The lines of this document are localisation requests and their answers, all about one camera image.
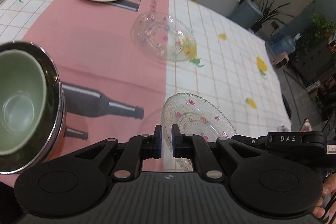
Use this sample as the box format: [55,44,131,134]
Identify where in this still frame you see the glass plate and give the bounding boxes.
[130,11,199,63]
[160,92,238,172]

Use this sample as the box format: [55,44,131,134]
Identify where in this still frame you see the green ceramic bowl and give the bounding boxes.
[1,50,47,155]

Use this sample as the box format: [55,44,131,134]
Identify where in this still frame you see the orange steel bowl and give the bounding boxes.
[43,114,67,161]

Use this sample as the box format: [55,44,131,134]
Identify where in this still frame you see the person's right hand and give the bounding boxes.
[312,173,336,223]

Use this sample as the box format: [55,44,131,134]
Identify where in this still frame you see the pink small heater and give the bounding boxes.
[273,52,289,69]

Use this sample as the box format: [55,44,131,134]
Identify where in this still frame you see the pink restaurant placemat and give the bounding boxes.
[0,0,170,185]

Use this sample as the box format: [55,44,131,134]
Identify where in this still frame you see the blue water bottle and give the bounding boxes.
[271,36,297,55]

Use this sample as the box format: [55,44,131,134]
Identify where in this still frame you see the potted plant right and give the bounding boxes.
[251,0,294,33]

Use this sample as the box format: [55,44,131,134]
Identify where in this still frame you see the grey trash bin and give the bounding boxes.
[228,0,263,30]

